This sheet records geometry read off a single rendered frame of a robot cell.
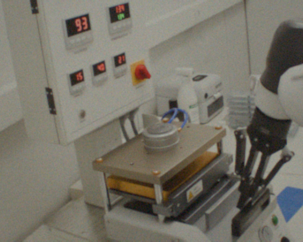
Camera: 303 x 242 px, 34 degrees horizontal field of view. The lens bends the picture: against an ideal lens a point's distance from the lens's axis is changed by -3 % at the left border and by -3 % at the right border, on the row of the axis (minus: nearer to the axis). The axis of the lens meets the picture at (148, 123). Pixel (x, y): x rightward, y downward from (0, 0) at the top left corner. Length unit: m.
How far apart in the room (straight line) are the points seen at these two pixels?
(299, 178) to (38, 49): 1.01
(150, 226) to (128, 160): 0.15
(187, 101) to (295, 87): 1.26
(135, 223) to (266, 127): 0.34
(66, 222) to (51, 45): 0.45
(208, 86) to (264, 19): 1.53
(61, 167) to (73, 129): 0.63
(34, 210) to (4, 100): 0.40
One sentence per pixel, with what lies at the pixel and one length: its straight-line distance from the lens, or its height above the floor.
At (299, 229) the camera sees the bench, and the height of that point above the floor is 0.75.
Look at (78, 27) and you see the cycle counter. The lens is 1.09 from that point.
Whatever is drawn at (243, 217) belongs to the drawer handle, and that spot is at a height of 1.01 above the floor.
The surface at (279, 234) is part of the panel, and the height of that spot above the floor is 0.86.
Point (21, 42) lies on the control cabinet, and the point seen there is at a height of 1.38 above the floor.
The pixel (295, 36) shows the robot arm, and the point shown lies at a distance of 0.87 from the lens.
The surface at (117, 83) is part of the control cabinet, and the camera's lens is 1.19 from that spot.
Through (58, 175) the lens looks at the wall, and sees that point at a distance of 1.71.
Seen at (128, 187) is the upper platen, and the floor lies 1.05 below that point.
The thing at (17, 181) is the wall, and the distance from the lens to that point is 1.55.
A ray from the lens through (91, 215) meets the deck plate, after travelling 1.26.
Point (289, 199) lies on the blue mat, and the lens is 1.60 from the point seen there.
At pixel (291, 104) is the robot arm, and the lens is 0.79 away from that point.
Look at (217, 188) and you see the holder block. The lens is 1.17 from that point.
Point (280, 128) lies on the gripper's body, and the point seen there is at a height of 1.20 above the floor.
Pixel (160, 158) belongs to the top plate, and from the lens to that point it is 1.07.
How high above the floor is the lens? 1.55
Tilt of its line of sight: 20 degrees down
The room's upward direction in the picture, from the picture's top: 7 degrees counter-clockwise
